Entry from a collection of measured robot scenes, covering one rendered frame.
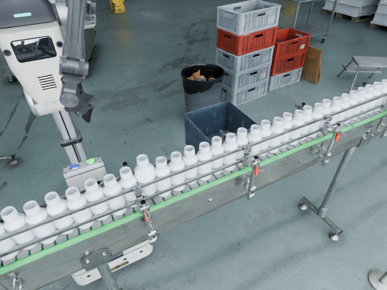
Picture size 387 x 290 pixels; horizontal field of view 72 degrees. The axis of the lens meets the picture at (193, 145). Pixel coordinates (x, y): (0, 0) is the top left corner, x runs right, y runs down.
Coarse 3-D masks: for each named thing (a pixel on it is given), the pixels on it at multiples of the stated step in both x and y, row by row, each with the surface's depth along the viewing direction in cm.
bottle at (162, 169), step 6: (156, 162) 93; (162, 162) 92; (156, 168) 94; (162, 168) 93; (168, 168) 95; (156, 174) 94; (162, 174) 93; (168, 174) 95; (162, 180) 95; (168, 180) 97; (156, 186) 98; (162, 186) 97; (168, 186) 98; (156, 192) 101; (168, 192) 100
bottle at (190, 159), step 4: (184, 148) 97; (188, 148) 100; (192, 148) 99; (184, 152) 98; (188, 152) 96; (192, 152) 97; (184, 156) 99; (188, 156) 97; (192, 156) 98; (196, 156) 100; (184, 160) 99; (188, 160) 98; (192, 160) 98; (196, 160) 99; (188, 164) 98; (192, 164) 99; (196, 164) 100; (196, 168) 102; (188, 172) 101; (192, 172) 101; (196, 172) 103; (188, 176) 102; (192, 176) 103; (196, 176) 104; (188, 180) 104; (196, 180) 106; (188, 184) 106
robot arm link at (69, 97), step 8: (88, 64) 88; (64, 72) 88; (64, 80) 86; (72, 80) 87; (64, 88) 83; (72, 88) 84; (64, 96) 84; (72, 96) 85; (64, 104) 86; (72, 104) 87
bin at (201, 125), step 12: (204, 108) 160; (216, 108) 164; (228, 108) 169; (192, 120) 161; (204, 120) 166; (216, 120) 170; (228, 120) 173; (240, 120) 160; (252, 120) 149; (192, 132) 152; (204, 132) 172; (216, 132) 177; (192, 144) 158
